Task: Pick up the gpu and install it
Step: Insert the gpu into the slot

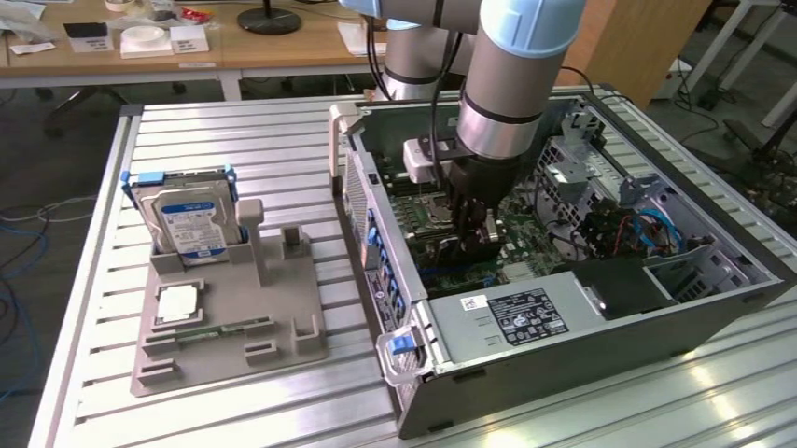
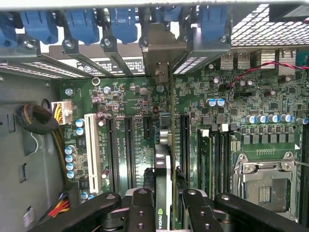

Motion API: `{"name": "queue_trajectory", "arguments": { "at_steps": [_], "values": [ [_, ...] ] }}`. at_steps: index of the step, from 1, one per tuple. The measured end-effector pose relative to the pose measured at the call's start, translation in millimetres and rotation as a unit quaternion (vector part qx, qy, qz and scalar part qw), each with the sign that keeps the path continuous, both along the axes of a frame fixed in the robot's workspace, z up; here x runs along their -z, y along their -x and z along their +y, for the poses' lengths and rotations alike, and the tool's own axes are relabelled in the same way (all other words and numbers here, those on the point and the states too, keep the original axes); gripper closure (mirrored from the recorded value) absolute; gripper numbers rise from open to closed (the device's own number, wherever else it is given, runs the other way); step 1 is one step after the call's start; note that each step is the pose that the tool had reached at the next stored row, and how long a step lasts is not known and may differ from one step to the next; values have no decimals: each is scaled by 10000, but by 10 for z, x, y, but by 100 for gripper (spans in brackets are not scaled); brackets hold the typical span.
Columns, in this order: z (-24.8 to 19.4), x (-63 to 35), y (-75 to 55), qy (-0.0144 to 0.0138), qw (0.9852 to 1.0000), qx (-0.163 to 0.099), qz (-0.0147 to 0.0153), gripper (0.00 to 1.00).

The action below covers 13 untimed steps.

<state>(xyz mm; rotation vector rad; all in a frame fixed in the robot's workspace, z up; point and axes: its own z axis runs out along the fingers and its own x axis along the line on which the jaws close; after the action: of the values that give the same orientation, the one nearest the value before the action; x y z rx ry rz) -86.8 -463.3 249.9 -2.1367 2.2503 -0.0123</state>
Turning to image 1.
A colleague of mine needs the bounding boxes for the silver CPU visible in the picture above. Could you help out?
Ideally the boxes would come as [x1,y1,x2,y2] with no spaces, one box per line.
[156,287,201,324]

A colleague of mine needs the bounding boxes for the white wall box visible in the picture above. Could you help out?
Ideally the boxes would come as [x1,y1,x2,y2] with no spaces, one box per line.
[650,58,694,102]

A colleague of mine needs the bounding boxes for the grey parts rack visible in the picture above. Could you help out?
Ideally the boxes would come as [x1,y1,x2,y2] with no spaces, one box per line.
[128,198,331,399]

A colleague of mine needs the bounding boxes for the graphics card with black fan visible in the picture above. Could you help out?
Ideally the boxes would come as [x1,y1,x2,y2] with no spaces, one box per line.
[428,232,503,272]

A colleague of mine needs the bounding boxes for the black plastic shroud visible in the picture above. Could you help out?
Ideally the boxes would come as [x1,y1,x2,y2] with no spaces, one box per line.
[551,255,680,322]

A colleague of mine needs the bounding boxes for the white paper booklet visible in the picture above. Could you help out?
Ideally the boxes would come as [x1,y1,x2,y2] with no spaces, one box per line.
[337,21,387,57]

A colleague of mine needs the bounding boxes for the blue case latch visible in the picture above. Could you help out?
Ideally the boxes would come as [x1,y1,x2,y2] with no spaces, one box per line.
[384,326,416,358]

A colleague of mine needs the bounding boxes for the grey power supply unit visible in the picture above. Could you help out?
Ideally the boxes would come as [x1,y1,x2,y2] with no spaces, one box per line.
[425,271,608,365]

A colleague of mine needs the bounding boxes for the white box with black top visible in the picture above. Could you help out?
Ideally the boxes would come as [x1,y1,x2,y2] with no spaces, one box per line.
[62,21,114,53]

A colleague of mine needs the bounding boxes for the hard disk in blue carrier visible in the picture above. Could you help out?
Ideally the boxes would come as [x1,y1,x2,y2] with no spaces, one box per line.
[118,163,243,267]

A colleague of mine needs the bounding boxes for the CPU socket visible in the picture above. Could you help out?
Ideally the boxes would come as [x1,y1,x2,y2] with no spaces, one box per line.
[420,191,456,228]

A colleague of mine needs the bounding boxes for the black equipment stand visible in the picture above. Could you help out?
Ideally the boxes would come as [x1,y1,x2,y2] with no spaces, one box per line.
[721,116,797,211]

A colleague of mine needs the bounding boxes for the blue wire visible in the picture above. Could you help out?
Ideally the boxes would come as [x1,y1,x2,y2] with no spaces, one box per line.
[643,208,684,248]
[628,214,655,251]

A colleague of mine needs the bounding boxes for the silver chipset heatsink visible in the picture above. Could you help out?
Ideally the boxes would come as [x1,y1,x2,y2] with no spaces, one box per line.
[499,261,538,283]

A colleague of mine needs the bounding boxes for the red wire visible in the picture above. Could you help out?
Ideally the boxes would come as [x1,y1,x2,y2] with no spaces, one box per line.
[611,212,628,256]

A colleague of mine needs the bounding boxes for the green RAM stick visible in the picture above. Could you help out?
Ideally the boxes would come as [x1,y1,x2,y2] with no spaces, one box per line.
[173,321,249,342]

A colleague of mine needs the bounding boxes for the black power cable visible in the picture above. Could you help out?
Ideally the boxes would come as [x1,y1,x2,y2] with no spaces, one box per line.
[556,66,623,102]

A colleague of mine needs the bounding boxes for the black round lamp base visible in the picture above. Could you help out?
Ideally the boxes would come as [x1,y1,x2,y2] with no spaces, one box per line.
[235,0,304,36]

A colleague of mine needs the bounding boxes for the wooden cabinet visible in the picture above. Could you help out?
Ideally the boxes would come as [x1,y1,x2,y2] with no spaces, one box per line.
[556,0,714,108]

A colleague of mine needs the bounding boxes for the brown cardboard box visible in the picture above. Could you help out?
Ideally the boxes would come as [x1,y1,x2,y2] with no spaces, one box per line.
[360,3,391,32]

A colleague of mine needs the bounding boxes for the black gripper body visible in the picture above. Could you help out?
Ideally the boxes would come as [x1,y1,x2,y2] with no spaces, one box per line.
[444,156,522,210]

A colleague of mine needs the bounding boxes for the wooden desk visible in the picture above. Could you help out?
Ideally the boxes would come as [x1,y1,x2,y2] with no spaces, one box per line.
[0,0,562,102]

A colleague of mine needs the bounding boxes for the clear plastic bag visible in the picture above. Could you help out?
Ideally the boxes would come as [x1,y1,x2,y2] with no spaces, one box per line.
[0,0,56,44]

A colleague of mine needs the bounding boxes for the dark grey open PC case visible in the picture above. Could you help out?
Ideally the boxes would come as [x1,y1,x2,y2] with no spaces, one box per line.
[327,88,797,440]

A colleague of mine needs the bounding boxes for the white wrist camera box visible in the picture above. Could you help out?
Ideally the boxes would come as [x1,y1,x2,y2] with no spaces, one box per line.
[401,134,459,186]

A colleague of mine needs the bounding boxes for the blue card retainer clips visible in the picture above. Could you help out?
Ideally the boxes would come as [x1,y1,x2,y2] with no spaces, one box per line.
[364,208,409,323]

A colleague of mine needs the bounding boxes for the black office chair base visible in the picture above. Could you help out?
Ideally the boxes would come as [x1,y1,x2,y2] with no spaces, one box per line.
[33,81,188,139]

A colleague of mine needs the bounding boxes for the green motherboard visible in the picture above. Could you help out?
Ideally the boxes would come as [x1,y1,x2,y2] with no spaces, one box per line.
[376,156,564,300]

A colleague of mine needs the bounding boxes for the RAM stick with white label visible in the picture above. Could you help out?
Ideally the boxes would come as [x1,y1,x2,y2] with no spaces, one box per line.
[412,228,460,249]

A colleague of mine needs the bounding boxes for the small white labelled box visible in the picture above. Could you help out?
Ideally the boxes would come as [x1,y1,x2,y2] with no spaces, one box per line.
[168,25,211,55]

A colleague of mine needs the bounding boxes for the white box with round dish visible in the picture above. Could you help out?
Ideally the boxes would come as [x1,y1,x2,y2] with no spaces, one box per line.
[118,25,176,60]

